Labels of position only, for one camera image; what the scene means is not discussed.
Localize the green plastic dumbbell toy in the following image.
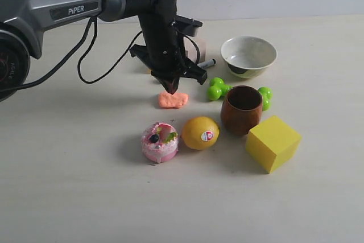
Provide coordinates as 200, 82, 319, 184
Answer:
206, 77, 272, 111

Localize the white ceramic bowl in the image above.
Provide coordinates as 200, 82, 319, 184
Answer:
220, 36, 278, 79

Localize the black and white marker pen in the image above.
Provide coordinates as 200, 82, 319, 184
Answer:
198, 59, 216, 69

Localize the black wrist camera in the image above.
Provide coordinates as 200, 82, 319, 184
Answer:
174, 15, 203, 37

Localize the pink toy cake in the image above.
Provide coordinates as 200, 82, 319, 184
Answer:
140, 122, 179, 164

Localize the yellow wooden cube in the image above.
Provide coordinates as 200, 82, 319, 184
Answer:
245, 116, 302, 174

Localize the orange foam piece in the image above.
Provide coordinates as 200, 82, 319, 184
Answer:
158, 92, 189, 109

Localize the yellow lemon with sticker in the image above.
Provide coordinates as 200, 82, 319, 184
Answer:
181, 116, 220, 150

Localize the brown wooden cup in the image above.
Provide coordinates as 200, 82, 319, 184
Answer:
220, 85, 263, 137

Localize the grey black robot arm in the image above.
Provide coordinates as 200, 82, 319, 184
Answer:
1, 0, 208, 100

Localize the beige wooden cube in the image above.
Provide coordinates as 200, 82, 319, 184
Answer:
184, 36, 206, 63

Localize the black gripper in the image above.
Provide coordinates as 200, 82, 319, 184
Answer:
130, 14, 207, 94

